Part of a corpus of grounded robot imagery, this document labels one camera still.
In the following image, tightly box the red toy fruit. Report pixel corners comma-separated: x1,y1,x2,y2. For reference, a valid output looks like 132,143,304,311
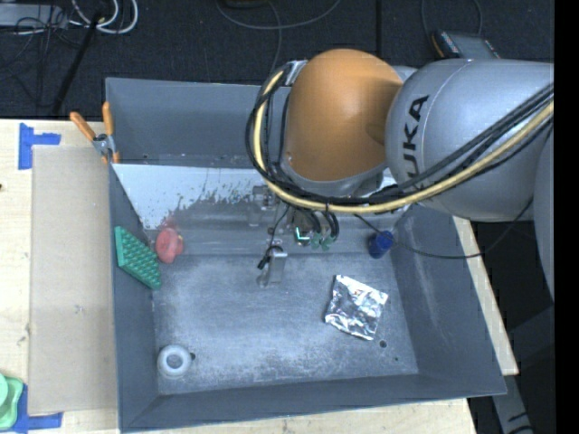
155,227,185,265

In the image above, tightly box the brown cardboard board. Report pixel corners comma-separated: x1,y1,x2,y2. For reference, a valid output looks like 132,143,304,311
27,145,119,418

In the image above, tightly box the silver foil packet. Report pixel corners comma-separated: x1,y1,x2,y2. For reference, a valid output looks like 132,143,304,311
323,274,390,342

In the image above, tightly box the black cylinder on white bracket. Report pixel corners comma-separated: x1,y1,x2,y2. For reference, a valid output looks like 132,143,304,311
366,206,411,260

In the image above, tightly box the grey metal bin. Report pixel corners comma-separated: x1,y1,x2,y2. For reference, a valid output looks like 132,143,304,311
104,77,508,433

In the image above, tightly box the green studded flat block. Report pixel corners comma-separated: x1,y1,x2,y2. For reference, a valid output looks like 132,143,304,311
114,225,163,291

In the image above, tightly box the white ring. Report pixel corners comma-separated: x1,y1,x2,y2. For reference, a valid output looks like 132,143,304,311
157,344,194,380

